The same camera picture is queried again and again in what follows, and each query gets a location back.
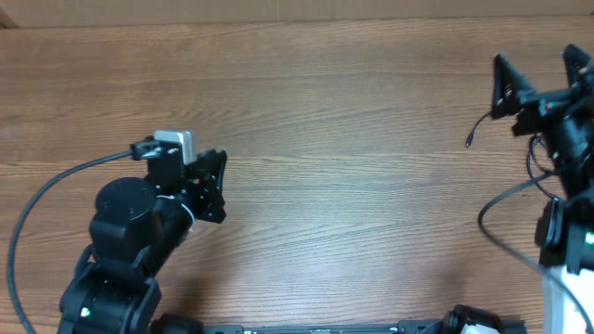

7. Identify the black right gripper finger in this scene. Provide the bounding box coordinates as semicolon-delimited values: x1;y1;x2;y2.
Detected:
562;44;593;93
491;53;534;120

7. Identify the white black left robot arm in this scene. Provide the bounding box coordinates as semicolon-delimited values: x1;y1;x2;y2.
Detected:
58;149;227;333

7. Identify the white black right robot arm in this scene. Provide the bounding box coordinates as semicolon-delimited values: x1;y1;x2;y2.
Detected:
485;45;593;333

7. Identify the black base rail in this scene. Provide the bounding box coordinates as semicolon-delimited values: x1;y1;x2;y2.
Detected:
148;304;527;334

